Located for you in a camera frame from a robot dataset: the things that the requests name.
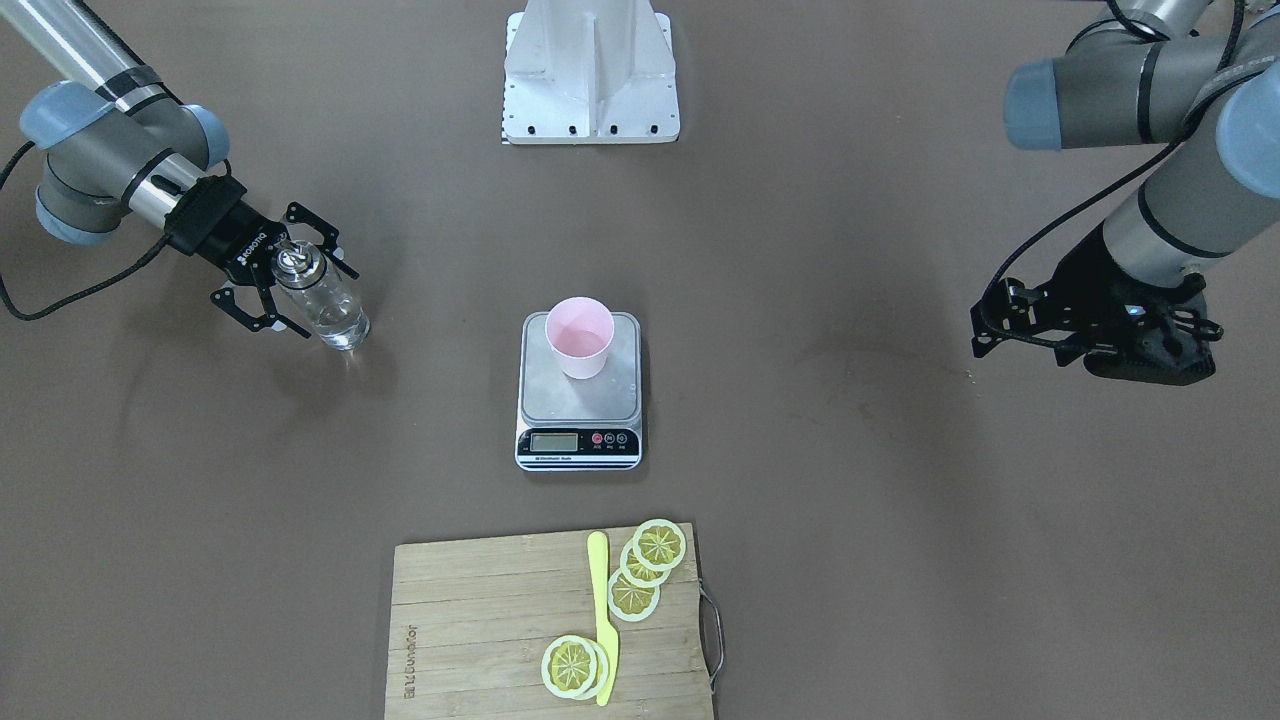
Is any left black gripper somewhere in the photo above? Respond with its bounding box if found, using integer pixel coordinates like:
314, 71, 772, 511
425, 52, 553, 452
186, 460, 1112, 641
970, 228, 1224, 386

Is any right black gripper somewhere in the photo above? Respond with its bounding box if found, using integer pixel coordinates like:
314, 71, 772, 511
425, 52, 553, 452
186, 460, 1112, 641
164, 176, 361, 340

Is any glass sauce bottle metal cap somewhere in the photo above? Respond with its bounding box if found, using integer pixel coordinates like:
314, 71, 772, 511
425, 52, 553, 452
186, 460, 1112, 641
271, 240, 371, 351

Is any pink plastic cup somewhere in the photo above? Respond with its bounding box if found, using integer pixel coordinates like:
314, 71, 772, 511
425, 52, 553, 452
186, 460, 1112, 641
544, 296, 614, 380

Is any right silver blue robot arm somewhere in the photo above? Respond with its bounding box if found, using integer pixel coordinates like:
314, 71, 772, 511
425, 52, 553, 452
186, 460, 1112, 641
3, 1, 371, 351

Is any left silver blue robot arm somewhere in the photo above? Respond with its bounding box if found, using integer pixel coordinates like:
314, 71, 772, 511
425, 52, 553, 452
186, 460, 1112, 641
970, 1, 1279, 386

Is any silver digital kitchen scale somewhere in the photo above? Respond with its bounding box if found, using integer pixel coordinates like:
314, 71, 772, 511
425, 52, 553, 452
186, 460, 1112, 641
515, 311, 645, 471

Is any bamboo cutting board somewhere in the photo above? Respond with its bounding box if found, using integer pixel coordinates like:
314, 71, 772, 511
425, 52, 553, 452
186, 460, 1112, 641
384, 523, 716, 719

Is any yellow plastic knife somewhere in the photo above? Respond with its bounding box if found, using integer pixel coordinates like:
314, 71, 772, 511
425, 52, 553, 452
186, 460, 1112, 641
586, 530, 620, 707

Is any lemon slice near knife tip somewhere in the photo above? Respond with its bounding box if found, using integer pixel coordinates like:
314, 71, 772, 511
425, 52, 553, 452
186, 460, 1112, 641
540, 634, 609, 700

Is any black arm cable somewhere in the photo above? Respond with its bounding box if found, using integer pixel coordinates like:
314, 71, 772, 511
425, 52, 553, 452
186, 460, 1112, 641
0, 140, 233, 322

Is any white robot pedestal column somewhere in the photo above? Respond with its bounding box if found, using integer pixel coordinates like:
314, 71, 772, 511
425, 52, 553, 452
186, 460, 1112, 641
500, 1, 681, 145

